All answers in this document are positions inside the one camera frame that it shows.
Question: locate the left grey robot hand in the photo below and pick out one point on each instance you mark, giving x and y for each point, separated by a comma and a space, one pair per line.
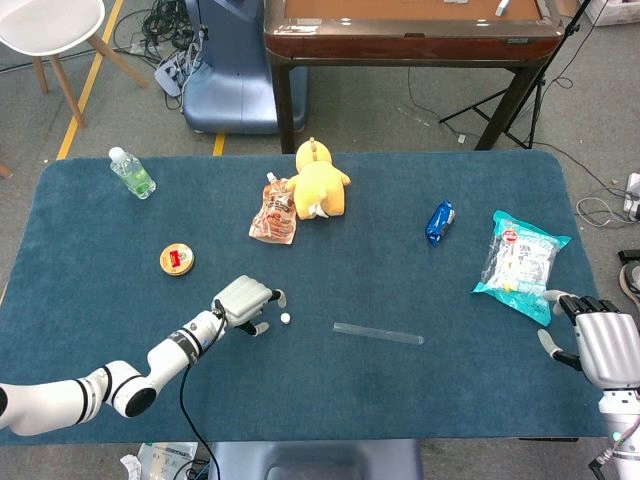
242, 297

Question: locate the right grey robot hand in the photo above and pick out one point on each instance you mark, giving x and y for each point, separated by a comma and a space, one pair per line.
610, 345

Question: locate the small white cap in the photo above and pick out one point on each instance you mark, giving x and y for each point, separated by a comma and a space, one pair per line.
285, 318

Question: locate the clear glass test tube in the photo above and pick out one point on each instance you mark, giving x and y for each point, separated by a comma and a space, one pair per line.
380, 334

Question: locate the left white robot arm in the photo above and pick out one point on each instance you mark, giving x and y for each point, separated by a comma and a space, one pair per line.
165, 360

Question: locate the grey sneaker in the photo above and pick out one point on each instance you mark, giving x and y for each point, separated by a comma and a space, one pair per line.
631, 282

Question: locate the round yellow-lid tin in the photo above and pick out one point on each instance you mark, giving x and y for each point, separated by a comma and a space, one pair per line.
177, 259

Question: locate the orange spout pouch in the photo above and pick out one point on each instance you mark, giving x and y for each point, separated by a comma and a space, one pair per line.
275, 215

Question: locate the teal clear snack bag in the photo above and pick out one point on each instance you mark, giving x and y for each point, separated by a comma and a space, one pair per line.
520, 265

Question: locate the yellow plush toy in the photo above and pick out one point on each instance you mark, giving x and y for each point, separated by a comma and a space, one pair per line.
320, 190

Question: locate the blue table mat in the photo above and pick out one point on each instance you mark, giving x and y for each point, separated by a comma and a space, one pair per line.
350, 390

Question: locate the white power strip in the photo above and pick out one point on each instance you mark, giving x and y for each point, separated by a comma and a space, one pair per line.
634, 195

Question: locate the clear green-label water bottle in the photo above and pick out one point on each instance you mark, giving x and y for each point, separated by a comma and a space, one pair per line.
135, 177

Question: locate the grey robot torso base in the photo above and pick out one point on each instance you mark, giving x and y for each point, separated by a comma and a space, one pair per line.
315, 460

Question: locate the clear plastic bag with papers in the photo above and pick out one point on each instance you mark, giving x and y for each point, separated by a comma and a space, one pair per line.
160, 457

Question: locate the blue snack packet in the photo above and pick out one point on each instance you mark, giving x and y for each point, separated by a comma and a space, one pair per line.
440, 222

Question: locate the blue-grey machine base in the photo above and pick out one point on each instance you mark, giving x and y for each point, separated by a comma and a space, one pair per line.
235, 85

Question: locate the grey floor power strip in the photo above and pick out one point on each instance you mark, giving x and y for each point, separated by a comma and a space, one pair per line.
170, 75

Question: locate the black tripod stand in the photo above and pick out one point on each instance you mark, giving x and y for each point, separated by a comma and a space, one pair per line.
520, 107

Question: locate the brown mahjong table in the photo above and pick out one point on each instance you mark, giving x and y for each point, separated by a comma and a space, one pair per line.
410, 45

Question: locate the white chair with wooden legs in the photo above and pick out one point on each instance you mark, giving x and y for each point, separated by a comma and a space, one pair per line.
45, 25

